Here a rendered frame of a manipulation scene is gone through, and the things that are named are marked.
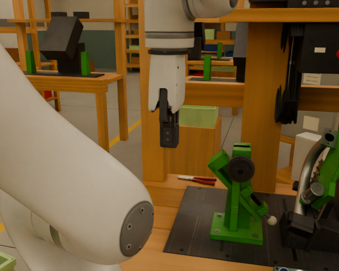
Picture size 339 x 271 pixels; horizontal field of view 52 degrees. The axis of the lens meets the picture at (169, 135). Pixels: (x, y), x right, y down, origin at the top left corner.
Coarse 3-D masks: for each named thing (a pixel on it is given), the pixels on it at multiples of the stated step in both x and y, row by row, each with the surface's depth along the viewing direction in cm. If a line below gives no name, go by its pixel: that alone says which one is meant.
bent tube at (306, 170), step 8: (328, 128) 96; (328, 136) 97; (336, 136) 95; (320, 144) 95; (328, 144) 95; (312, 152) 103; (320, 152) 101; (312, 160) 104; (304, 168) 105; (312, 168) 105; (304, 176) 104; (304, 184) 103; (296, 200) 101; (296, 208) 99; (304, 208) 99
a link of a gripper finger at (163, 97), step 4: (164, 88) 58; (160, 92) 58; (164, 92) 58; (160, 96) 58; (164, 96) 58; (160, 100) 58; (164, 100) 58; (160, 104) 58; (164, 104) 58; (160, 108) 58; (164, 108) 58; (160, 112) 58; (164, 112) 58; (160, 116) 58; (164, 116) 58; (160, 120) 59; (164, 120) 58
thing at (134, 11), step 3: (132, 0) 1085; (135, 0) 1083; (132, 3) 1088; (135, 3) 1086; (132, 9) 1094; (135, 9) 1091; (132, 12) 1097; (135, 12) 1094; (132, 15) 1099; (135, 15) 1097; (132, 18) 1102; (135, 18) 1100
